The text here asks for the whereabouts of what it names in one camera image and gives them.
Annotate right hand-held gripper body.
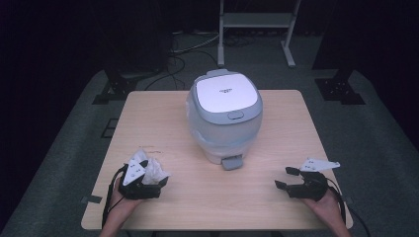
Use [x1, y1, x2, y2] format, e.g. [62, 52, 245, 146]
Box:
[287, 157, 342, 202]

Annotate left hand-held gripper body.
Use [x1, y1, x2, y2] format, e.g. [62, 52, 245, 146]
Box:
[118, 158, 163, 200]

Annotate white tissue paper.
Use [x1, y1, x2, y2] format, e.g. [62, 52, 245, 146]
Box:
[130, 149, 172, 186]

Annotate white pedal trash can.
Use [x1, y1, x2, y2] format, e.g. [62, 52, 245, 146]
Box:
[186, 68, 265, 172]

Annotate person's right hand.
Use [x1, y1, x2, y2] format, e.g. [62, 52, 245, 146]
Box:
[300, 188, 344, 223]

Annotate person's left hand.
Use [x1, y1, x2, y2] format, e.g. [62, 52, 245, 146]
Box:
[109, 178, 144, 219]

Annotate dark floor outlet plate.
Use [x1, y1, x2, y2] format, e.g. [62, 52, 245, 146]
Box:
[100, 118, 120, 139]

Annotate black stand base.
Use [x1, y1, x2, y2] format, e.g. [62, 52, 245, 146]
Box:
[314, 67, 367, 106]
[92, 68, 140, 106]

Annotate white metal stand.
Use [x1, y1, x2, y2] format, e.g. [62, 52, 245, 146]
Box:
[216, 0, 302, 69]

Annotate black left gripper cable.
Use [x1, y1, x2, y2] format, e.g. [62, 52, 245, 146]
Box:
[101, 164, 128, 229]

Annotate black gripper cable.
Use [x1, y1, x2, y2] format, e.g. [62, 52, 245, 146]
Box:
[324, 177, 372, 237]
[101, 164, 128, 229]

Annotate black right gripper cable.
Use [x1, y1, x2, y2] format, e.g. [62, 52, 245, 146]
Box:
[324, 177, 372, 237]

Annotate black floor cables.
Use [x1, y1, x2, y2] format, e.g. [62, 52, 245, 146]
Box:
[143, 30, 221, 92]

